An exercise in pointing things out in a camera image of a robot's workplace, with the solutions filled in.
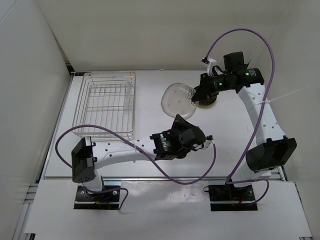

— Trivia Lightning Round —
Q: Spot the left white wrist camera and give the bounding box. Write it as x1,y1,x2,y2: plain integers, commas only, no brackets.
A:
199,135,215,150

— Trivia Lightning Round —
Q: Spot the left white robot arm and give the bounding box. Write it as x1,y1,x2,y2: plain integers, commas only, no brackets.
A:
71,114,212,200

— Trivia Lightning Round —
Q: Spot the grey plate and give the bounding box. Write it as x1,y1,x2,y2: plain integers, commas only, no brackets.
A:
161,83,199,120

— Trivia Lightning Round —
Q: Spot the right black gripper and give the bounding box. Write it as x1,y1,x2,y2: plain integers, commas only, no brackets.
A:
191,72,234,102

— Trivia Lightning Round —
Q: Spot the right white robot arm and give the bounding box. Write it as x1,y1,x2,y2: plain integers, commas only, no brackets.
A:
192,51,297,200

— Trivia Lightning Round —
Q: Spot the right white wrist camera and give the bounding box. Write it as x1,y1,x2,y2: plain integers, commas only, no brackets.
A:
201,56,217,76

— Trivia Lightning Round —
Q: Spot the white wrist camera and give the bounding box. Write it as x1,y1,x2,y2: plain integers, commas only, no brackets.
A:
199,135,215,150
201,56,217,76

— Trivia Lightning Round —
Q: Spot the metal wire dish rack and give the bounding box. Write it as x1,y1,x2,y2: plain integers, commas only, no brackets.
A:
72,71,136,140

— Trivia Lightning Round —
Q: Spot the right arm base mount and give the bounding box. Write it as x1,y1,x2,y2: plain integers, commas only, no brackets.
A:
203,184,258,212

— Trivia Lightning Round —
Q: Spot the black plate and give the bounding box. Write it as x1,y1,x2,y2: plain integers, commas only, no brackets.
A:
194,86,219,105

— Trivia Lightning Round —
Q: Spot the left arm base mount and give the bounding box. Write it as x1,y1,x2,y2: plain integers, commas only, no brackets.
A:
73,178,121,211

